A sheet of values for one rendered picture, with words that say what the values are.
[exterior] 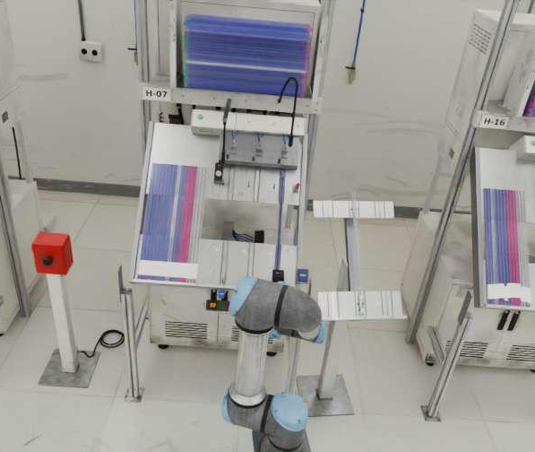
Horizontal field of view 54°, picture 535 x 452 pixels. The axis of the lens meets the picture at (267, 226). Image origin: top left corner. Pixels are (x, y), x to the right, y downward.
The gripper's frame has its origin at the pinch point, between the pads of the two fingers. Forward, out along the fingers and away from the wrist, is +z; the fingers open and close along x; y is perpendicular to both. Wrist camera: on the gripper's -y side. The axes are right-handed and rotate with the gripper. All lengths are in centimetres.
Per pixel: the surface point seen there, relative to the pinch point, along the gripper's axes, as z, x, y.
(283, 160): -4, 0, -58
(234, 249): 1.7, -18.3, -18.9
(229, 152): -4, -24, -60
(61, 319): 38, -96, 12
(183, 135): 2, -45, -68
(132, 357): 34, -61, 27
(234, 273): 1.7, -17.5, -8.7
